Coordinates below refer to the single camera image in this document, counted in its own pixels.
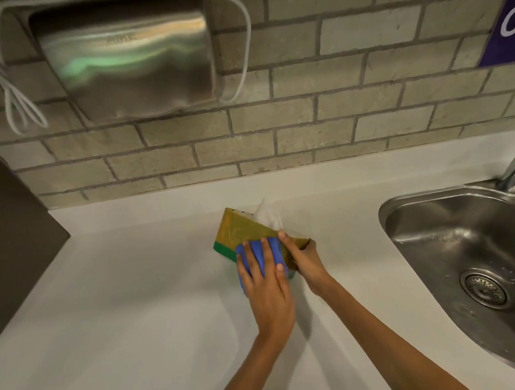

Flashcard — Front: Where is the white tissue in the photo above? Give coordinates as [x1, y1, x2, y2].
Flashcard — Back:
[250, 196, 285, 234]

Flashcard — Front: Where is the blue cleaning cloth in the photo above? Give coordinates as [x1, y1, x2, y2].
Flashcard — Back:
[235, 237, 287, 297]

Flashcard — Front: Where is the person's right forearm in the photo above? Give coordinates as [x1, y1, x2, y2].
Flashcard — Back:
[310, 268, 472, 390]

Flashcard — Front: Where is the stainless steel sink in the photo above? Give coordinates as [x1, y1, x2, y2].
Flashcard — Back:
[376, 179, 515, 390]

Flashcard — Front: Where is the yellow green tissue box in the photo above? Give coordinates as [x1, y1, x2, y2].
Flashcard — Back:
[210, 202, 318, 285]

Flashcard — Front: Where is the purple wall sign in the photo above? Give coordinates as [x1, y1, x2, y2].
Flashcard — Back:
[474, 0, 515, 69]

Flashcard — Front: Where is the person's left forearm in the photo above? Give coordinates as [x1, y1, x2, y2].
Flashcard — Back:
[206, 327, 297, 390]

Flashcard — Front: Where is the steel wall hand dryer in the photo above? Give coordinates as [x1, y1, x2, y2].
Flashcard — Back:
[27, 0, 221, 127]

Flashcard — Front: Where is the dark brown side panel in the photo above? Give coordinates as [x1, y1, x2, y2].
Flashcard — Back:
[0, 125, 78, 349]

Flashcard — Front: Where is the metal sink drain strainer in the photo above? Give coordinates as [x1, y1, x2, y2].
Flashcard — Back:
[459, 266, 512, 312]

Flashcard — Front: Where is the person's left hand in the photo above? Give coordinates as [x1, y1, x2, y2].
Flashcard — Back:
[235, 236, 298, 340]

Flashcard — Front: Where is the white power cable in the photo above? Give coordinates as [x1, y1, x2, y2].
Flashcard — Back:
[0, 0, 50, 136]
[202, 0, 257, 105]

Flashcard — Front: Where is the person's right hand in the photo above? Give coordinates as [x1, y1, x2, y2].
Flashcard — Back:
[277, 227, 335, 299]

